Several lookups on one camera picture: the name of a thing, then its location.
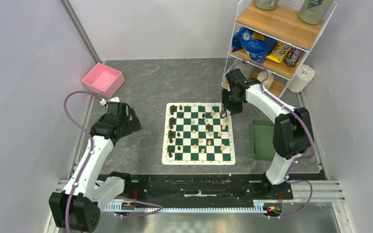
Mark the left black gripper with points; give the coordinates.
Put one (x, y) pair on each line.
(133, 125)

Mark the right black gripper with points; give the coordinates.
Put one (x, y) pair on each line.
(234, 109)

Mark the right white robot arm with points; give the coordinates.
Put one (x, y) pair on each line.
(292, 134)

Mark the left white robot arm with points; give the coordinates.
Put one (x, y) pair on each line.
(78, 206)

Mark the dark chess rook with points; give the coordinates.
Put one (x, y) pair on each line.
(172, 109)

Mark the green white chess mat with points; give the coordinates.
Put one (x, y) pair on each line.
(196, 134)

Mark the grey jar with lettering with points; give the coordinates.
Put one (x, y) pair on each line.
(245, 68)

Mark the cream soap bottle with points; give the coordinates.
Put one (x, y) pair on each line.
(269, 78)

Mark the pink plastic bin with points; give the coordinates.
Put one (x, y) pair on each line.
(103, 80)

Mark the blue snack bag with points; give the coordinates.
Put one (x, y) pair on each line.
(256, 45)

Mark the green plastic tray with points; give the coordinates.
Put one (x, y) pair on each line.
(262, 140)

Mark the yellow candy bag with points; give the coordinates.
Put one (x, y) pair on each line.
(279, 52)

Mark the brown candy bag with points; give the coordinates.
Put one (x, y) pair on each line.
(293, 57)

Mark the white paper towel roll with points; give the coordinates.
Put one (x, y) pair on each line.
(302, 78)

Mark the green bottle top left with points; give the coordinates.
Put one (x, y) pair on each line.
(266, 4)

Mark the green bottle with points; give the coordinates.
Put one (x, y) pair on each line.
(313, 11)
(266, 4)

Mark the green bottle top right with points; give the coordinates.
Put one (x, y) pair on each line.
(313, 11)

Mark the white wire wooden shelf rack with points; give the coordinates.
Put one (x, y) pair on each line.
(290, 40)

